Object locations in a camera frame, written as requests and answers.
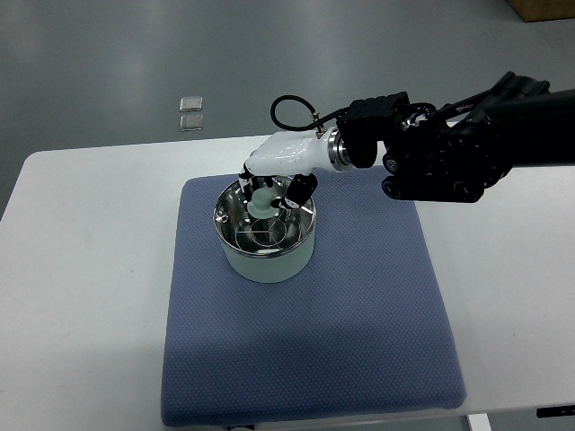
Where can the mint green cooking pot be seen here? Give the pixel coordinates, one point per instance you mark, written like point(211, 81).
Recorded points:
point(271, 269)

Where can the upper floor plate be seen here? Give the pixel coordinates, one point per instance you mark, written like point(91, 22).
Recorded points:
point(190, 103)

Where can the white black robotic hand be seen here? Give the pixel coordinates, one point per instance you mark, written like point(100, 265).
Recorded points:
point(296, 155)

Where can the glass lid with green knob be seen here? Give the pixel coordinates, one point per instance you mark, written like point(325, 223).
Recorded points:
point(256, 229)

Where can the blue textured mat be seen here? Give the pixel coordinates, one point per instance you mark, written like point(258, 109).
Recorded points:
point(362, 329)

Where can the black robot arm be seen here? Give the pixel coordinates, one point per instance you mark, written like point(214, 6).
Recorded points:
point(455, 153)

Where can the brown cardboard box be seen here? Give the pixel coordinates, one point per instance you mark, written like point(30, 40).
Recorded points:
point(543, 10)

